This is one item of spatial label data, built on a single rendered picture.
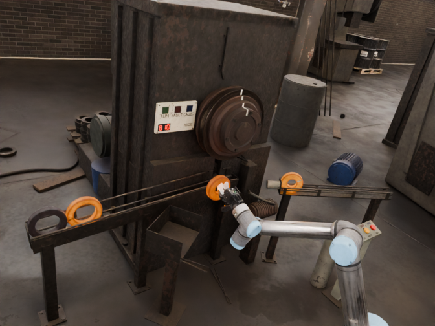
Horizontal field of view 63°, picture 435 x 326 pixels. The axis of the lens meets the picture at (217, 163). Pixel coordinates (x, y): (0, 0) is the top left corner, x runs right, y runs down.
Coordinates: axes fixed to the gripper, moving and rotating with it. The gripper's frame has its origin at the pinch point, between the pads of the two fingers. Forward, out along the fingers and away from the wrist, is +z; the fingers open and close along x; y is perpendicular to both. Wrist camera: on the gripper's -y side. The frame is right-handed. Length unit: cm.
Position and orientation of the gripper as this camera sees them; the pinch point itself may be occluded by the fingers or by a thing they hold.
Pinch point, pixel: (219, 185)
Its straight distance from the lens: 209.4
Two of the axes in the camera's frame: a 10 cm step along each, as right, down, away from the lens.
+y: 3.0, -7.2, -6.3
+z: -5.0, -6.8, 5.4
